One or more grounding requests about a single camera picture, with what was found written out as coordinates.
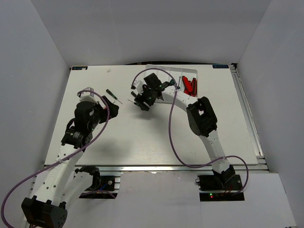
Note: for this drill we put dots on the red curved utility knife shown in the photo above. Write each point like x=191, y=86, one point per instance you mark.
x=187, y=85

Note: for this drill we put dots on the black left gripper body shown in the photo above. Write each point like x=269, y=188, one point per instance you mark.
x=97, y=117

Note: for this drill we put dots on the blue table label left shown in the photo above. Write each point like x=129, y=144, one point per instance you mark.
x=79, y=68

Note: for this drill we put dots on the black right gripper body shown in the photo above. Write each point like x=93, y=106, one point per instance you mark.
x=147, y=96

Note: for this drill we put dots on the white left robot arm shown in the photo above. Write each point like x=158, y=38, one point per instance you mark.
x=48, y=206

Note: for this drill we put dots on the aluminium rail frame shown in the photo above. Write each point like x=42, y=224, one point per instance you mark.
x=159, y=139

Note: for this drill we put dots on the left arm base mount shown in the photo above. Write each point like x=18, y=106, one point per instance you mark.
x=103, y=186

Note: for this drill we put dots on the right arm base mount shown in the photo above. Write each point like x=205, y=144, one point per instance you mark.
x=211, y=189

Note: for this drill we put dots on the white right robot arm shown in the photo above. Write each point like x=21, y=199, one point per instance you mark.
x=201, y=118

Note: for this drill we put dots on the small black precision screwdriver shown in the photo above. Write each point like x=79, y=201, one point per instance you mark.
x=113, y=96

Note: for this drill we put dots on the white compartment tray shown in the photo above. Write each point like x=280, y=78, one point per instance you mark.
x=176, y=73

